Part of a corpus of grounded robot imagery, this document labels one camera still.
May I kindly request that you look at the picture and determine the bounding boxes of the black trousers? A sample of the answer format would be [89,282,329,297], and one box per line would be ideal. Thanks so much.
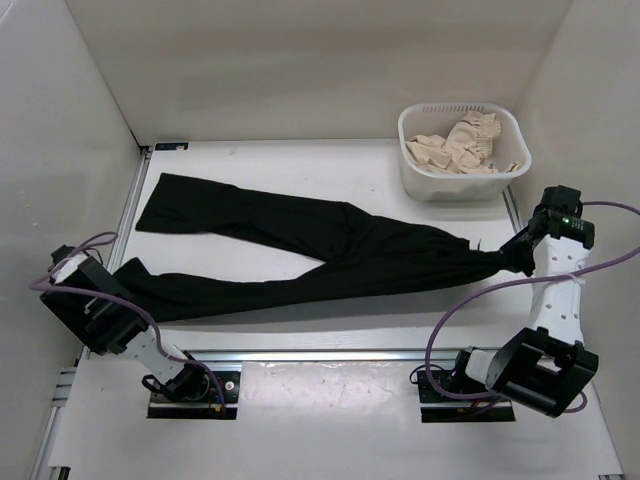
[113,173,516,323]

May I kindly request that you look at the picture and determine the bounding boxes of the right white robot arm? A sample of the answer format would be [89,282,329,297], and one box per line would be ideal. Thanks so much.
[448,186,599,418]

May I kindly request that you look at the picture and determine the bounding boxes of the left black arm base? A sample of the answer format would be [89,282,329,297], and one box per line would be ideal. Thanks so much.
[141,365,241,420]

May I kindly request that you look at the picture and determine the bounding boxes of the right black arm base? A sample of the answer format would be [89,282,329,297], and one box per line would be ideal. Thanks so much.
[409,366,516,424]

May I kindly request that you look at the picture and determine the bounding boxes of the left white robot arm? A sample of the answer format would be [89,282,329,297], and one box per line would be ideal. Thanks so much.
[40,245,219,402]

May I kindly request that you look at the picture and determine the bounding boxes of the beige trousers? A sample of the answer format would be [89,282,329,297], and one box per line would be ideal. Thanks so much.
[405,111,502,174]

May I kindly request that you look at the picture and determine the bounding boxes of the white plastic basket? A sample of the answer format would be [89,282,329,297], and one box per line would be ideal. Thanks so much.
[398,102,532,201]

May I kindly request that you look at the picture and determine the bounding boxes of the dark label sticker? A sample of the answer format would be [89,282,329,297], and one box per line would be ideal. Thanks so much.
[154,142,189,151]

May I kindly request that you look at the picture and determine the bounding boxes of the front aluminium table rail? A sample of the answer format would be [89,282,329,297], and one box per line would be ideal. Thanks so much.
[184,348,466,364]

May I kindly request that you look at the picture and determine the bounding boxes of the left aluminium table rail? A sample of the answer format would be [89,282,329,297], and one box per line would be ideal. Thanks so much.
[74,144,154,371]

